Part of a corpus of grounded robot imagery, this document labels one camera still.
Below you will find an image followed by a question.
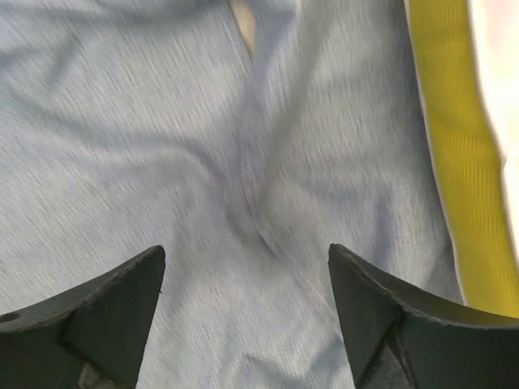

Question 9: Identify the white pillow yellow edge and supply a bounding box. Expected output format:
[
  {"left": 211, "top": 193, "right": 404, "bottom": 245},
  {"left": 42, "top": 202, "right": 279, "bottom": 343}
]
[{"left": 230, "top": 1, "right": 518, "bottom": 317}]

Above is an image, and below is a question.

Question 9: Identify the grey-blue pillowcase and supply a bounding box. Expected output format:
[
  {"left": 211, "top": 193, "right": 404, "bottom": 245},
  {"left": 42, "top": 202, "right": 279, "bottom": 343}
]
[{"left": 1, "top": 1, "right": 460, "bottom": 388}]

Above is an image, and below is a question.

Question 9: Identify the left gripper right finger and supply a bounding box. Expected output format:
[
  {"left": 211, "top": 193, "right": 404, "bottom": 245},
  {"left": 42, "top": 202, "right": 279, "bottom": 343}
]
[{"left": 328, "top": 244, "right": 518, "bottom": 388}]

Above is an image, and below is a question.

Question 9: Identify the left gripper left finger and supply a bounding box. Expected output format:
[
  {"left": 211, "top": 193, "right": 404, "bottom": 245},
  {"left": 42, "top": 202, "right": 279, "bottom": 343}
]
[{"left": 1, "top": 246, "right": 165, "bottom": 389}]

